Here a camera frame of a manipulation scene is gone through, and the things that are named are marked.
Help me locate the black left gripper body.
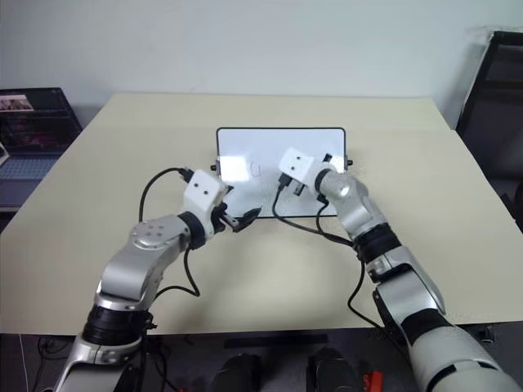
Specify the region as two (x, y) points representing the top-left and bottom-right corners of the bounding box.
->
(208, 201), (238, 234)

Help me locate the small black-framed whiteboard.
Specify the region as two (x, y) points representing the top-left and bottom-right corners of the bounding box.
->
(210, 127), (354, 221)

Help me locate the dark rounded shape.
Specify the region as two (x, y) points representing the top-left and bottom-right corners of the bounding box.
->
(306, 346), (361, 392)
(210, 353), (262, 392)

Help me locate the black office chair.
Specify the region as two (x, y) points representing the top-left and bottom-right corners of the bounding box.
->
(454, 29), (523, 232)

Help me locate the open laptop computer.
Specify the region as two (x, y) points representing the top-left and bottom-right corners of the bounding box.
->
(0, 86), (83, 181)

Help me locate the small red object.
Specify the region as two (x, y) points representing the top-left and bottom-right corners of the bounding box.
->
(360, 370), (385, 391)

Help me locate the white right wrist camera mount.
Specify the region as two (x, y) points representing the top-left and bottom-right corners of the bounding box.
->
(276, 147), (346, 192)

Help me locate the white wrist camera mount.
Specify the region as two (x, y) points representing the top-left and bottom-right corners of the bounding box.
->
(276, 147), (346, 192)
(182, 170), (230, 224)

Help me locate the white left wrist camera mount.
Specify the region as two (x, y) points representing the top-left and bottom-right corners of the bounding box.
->
(182, 170), (230, 224)

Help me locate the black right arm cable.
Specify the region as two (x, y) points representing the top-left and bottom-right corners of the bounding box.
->
(270, 172), (387, 330)

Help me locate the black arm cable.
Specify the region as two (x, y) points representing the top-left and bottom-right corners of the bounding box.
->
(270, 172), (387, 330)
(138, 166), (202, 299)

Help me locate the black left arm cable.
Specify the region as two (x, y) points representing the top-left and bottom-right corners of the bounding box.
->
(138, 166), (202, 299)

